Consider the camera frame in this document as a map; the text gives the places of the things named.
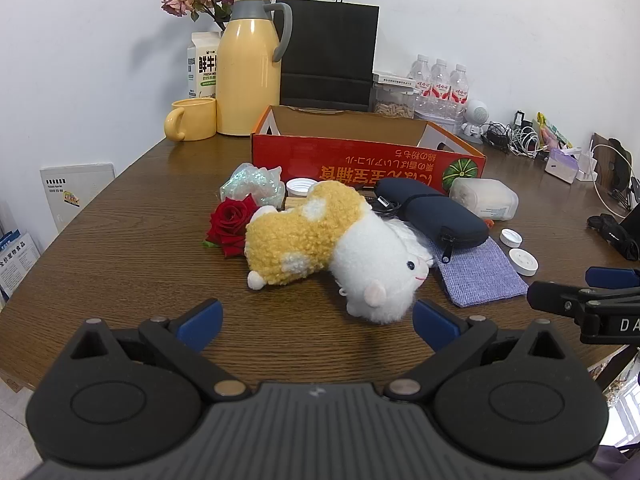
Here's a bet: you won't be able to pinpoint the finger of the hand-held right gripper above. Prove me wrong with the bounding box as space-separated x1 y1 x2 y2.
527 280 640 317
584 266 640 289

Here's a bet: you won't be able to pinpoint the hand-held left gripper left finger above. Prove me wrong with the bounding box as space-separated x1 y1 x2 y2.
70 298 251 401

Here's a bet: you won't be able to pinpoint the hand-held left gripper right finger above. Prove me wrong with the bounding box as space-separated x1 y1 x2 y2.
382 299 571 403

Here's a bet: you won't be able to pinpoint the large white cap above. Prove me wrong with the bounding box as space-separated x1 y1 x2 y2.
507 247 539 276

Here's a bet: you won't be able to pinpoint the purple cloth pouch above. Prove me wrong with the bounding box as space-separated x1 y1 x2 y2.
430 236 530 308

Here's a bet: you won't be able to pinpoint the red rose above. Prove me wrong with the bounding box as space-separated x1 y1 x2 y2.
202 196 261 259

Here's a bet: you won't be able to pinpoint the navy zip case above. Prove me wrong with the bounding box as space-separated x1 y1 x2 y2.
374 180 490 266

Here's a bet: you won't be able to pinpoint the translucent plastic box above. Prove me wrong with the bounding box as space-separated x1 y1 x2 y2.
448 177 519 222

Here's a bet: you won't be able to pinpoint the yellow white plush hamster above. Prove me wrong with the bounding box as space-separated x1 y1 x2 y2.
244 180 435 325

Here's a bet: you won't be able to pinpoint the iridescent plastic bag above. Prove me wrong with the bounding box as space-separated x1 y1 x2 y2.
219 162 286 208

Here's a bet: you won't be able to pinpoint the red cardboard box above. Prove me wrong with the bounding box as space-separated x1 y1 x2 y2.
250 105 487 196

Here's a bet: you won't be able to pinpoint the black stand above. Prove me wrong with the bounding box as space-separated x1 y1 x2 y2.
605 152 640 218

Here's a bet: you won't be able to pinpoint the white power adapter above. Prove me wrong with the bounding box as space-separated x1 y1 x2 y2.
575 145 599 181

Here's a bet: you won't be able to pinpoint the purple tissue box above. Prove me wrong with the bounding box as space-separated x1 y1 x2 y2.
544 147 583 183

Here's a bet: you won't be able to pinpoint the brown cardboard piece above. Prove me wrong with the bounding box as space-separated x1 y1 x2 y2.
590 132 632 181

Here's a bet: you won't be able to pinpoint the green yellow snack packets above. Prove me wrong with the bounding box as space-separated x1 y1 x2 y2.
536 111 573 150

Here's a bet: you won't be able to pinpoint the white board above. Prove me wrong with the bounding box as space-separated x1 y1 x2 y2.
40 162 116 233

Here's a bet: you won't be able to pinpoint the blue booklets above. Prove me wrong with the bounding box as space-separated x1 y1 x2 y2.
0 230 41 301

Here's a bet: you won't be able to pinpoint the white robot figurine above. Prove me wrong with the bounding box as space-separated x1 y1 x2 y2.
460 98 490 140

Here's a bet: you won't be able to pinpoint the yellow mug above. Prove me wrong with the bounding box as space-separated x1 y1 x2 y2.
164 97 218 142

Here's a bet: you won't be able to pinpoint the clear seed container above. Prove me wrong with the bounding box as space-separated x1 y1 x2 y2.
371 85 418 120

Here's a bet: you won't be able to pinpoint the clear water bottle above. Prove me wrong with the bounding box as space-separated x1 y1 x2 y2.
447 63 472 128
409 54 435 121
429 58 453 123

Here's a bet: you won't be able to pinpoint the flat white box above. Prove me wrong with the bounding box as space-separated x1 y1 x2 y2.
372 71 420 92

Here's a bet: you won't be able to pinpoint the white milk carton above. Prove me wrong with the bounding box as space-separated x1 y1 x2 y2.
187 30 222 101

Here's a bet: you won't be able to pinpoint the yellow thermos jug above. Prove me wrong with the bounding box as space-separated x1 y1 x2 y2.
216 0 293 137

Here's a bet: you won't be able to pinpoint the black paper bag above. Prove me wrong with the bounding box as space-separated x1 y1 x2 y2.
279 0 380 112

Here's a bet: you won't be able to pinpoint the black folded strap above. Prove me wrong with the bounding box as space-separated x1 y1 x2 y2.
587 212 640 261

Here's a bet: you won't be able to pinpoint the black braided cable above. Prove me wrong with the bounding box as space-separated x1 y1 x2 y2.
365 187 416 218

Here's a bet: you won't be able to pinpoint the white cable tangle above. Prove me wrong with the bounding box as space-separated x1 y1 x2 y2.
507 126 548 158

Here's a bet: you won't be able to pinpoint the black cable tangle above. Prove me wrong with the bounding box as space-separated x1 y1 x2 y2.
482 121 512 151

